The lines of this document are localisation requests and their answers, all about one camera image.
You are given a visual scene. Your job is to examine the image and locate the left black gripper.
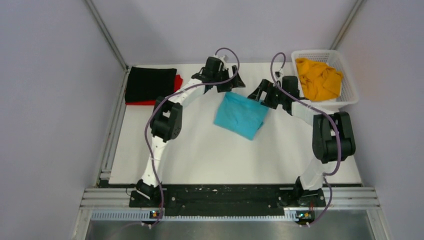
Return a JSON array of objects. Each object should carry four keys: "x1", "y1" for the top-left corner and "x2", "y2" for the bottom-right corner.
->
[{"x1": 212, "y1": 65, "x2": 244, "y2": 93}]

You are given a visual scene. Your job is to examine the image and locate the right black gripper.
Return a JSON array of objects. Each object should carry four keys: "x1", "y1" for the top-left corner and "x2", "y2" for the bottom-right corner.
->
[{"x1": 248, "y1": 79, "x2": 287, "y2": 110}]

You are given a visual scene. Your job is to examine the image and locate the turquoise t shirt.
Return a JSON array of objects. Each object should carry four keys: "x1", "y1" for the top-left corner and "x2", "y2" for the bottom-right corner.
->
[{"x1": 213, "y1": 92, "x2": 269, "y2": 141}]

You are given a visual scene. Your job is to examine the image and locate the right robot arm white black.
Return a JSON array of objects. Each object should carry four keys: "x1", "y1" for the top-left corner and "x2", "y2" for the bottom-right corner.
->
[{"x1": 248, "y1": 76, "x2": 356, "y2": 206}]

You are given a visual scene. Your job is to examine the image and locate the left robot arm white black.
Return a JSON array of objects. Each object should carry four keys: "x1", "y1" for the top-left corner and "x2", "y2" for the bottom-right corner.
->
[{"x1": 135, "y1": 55, "x2": 246, "y2": 208}]

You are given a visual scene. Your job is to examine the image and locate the folded red t shirt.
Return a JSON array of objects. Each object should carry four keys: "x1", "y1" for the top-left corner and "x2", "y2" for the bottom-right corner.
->
[{"x1": 125, "y1": 74, "x2": 183, "y2": 106}]

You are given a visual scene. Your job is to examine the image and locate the orange t shirt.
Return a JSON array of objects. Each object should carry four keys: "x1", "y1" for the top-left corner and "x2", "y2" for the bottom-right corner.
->
[{"x1": 295, "y1": 58, "x2": 344, "y2": 102}]

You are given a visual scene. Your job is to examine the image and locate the folded black t shirt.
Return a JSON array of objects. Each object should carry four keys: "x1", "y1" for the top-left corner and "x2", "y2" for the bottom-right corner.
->
[{"x1": 124, "y1": 67, "x2": 177, "y2": 104}]

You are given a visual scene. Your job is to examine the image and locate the white plastic basket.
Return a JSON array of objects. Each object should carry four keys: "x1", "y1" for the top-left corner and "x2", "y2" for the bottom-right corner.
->
[{"x1": 291, "y1": 49, "x2": 359, "y2": 109}]

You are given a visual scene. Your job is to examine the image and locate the aluminium front rail frame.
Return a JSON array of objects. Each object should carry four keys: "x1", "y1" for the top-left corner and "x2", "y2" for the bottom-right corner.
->
[{"x1": 71, "y1": 186, "x2": 392, "y2": 240}]

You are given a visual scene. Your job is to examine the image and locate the left aluminium side rail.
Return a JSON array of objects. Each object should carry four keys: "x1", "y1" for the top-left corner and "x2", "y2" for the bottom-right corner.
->
[{"x1": 94, "y1": 67, "x2": 132, "y2": 187}]

